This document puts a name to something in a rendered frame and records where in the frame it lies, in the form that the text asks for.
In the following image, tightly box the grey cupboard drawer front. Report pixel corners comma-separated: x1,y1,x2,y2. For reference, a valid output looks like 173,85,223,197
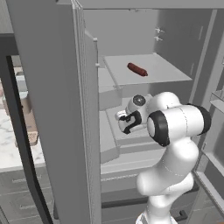
0,191,55,221
0,169,46,196

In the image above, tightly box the brown woven basket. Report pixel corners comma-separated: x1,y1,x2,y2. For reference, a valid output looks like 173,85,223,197
15,130,39,147

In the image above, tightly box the grey fridge door with bins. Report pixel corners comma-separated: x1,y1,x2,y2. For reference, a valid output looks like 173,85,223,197
186,8,224,224

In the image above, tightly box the grey fridge door, flat panel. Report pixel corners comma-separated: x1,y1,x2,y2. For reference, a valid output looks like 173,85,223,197
5,0,102,224

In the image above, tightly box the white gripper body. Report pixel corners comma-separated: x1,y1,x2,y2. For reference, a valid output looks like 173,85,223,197
117,118,131,134

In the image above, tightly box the brown box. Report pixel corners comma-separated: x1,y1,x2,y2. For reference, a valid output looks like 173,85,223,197
18,94,39,134

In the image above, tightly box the grey drawer handle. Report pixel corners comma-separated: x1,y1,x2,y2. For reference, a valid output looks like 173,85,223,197
18,203,39,211
11,177,28,184

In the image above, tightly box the pale blue bowl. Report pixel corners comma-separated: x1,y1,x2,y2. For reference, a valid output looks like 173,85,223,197
16,73,30,100

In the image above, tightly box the grey freezer drawer front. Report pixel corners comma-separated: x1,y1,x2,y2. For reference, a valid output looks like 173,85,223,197
100,171,200,224

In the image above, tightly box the dark red sausage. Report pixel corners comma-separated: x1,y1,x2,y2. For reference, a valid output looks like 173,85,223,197
127,61,149,78

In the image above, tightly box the grey stepped fridge shelf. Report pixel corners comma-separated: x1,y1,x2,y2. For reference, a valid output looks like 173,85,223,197
99,97,165,165

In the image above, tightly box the grey fridge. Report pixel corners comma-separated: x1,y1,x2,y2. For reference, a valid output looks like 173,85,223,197
76,0,224,224

